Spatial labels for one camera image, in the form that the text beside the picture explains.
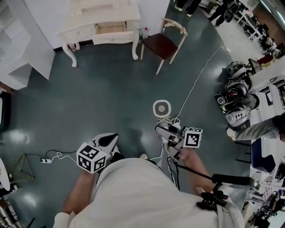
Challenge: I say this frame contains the long white floor cable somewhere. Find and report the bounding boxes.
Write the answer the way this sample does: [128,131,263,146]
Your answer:
[172,43,224,122]

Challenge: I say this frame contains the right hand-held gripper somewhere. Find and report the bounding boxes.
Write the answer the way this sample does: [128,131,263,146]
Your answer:
[155,126,203,161]

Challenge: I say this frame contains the black clamp mount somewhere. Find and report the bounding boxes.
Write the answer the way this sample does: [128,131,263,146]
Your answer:
[195,184,229,211]

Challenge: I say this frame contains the pink capped bottle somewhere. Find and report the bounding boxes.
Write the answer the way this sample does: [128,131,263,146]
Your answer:
[139,27,150,43]

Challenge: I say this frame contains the black white seat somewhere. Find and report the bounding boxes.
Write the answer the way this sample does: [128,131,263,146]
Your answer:
[0,90,12,132]

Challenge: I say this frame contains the wooden chair brown seat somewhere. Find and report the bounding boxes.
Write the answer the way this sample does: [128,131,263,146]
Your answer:
[140,18,187,75]

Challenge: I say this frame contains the large cream wooden drawer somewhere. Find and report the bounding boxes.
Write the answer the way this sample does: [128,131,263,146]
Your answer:
[91,21,134,45]

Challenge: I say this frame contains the cream dressing table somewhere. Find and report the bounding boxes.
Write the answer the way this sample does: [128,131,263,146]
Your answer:
[54,0,141,68]

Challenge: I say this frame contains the white shelf cabinet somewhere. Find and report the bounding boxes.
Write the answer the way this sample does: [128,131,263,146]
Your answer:
[0,0,55,91]

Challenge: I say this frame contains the white round table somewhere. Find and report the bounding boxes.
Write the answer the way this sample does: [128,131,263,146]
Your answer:
[0,158,11,192]

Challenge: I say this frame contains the person's black trousers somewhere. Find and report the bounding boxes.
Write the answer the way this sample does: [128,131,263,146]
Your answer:
[110,152,125,165]

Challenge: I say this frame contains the person's white shirt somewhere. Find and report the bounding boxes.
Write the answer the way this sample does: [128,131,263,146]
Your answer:
[53,158,245,228]

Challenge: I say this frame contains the white hair dryer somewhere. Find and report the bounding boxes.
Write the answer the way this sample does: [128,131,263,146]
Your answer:
[153,99,181,147]

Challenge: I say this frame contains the grey humanoid robot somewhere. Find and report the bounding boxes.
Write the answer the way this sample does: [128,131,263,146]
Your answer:
[215,61,260,129]

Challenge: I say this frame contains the blue office chair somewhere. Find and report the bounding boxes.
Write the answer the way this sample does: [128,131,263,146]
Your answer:
[236,138,277,173]

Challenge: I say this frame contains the person's left forearm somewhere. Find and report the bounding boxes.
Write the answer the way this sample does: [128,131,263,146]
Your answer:
[62,171,98,214]

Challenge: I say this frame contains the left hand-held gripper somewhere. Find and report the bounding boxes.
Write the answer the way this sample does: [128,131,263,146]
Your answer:
[76,133,120,174]

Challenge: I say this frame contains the white desk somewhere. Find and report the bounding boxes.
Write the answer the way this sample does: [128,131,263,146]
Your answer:
[249,60,285,125]

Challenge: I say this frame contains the gold wire stand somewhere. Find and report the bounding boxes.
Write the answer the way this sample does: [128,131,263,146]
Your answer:
[10,154,35,184]

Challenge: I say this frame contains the black camera bar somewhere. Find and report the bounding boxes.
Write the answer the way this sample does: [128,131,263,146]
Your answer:
[211,173,260,191]

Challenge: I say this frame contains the person's right forearm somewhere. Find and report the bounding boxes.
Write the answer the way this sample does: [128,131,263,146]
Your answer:
[179,148,221,196]

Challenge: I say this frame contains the black cable bundle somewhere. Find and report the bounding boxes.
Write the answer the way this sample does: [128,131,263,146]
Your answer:
[167,155,181,191]

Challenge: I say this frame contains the grey shoulder strap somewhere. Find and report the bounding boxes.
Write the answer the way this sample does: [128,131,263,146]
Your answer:
[213,200,245,228]

